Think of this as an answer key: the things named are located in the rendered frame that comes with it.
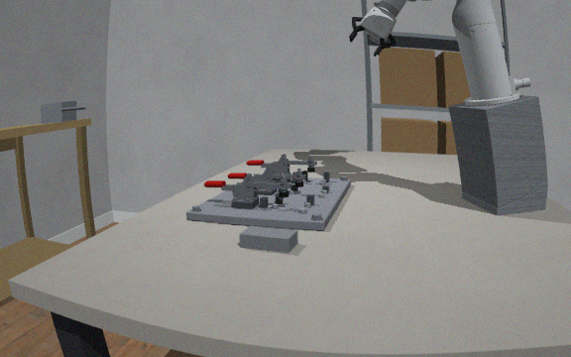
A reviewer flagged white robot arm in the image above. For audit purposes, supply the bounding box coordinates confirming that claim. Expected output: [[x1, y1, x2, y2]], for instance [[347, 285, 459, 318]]
[[374, 0, 530, 106]]

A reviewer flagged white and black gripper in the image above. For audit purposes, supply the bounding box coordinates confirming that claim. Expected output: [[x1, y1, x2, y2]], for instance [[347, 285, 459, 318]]
[[349, 6, 397, 57]]

